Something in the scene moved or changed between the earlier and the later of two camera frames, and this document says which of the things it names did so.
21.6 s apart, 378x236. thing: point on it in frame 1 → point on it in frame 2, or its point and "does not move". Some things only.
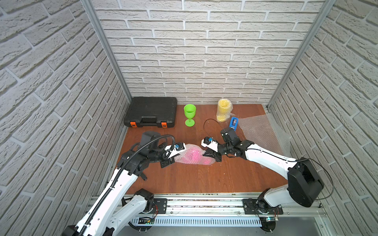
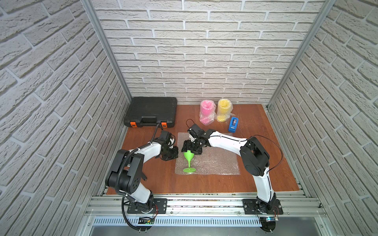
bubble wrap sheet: x=194 y=154 → x=207 y=112
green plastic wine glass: x=190 y=110 → x=189 y=156
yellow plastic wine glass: x=223 y=109 does not move
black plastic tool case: x=152 y=111 does not move
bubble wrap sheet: x=260 y=132 → x=212 y=161
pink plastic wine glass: x=194 y=156 → x=207 y=112
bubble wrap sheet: x=224 y=108 does not move
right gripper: x=213 y=154 → x=187 y=146
